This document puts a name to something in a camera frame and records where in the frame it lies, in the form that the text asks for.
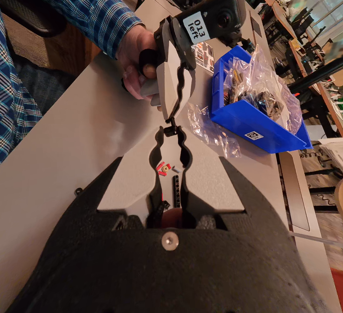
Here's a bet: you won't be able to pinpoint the clear bag of lego parts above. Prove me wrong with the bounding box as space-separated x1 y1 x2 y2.
222 45 304 134

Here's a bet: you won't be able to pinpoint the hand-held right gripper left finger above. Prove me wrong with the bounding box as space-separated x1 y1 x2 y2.
97 126 164 228

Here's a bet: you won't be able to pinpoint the white printed paper sheet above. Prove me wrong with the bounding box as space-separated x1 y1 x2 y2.
318 138 343 164

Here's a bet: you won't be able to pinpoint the cluttered wooden workbench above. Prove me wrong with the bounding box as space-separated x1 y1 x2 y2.
238 0 343 131

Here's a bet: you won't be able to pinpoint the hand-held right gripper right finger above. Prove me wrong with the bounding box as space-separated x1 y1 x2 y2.
177 126 245 226

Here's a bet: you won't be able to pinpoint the lego pieces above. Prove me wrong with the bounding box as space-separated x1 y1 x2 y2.
156 162 183 209

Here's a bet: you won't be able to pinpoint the black metal post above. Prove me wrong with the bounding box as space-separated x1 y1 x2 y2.
288 57 343 94

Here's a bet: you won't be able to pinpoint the grey fabric office chair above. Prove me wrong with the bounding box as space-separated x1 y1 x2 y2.
0 0 68 68

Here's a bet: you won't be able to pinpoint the blue plastic bin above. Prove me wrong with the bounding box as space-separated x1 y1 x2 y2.
210 45 313 154

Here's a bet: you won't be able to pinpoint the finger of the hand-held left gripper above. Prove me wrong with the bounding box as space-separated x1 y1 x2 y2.
174 67 197 119
156 42 186 121

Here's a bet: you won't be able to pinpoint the person's left forearm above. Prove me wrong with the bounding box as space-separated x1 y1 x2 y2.
16 0 146 59

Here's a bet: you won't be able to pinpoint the lego sticker sheet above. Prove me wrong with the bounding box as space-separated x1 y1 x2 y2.
192 41 216 74

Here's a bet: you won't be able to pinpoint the person's torso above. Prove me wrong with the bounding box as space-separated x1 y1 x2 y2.
0 10 44 164

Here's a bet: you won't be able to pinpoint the person's left hand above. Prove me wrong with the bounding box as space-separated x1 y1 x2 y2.
115 25 162 112

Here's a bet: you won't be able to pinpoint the person's leg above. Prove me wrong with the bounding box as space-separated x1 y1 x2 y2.
13 59 77 116

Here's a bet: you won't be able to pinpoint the empty clear plastic bag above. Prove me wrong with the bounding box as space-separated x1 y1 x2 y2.
188 103 242 159

